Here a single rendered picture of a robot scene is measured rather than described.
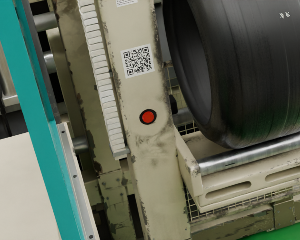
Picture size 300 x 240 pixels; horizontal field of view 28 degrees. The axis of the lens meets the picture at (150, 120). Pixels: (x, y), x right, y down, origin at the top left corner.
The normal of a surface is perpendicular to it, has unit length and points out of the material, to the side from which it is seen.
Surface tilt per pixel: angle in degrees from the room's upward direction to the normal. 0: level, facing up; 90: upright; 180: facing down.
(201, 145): 0
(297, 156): 0
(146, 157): 90
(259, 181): 90
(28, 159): 0
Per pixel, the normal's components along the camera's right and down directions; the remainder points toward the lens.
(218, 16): -0.57, 0.05
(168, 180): 0.25, 0.46
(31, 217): -0.15, -0.85
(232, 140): -0.43, 0.83
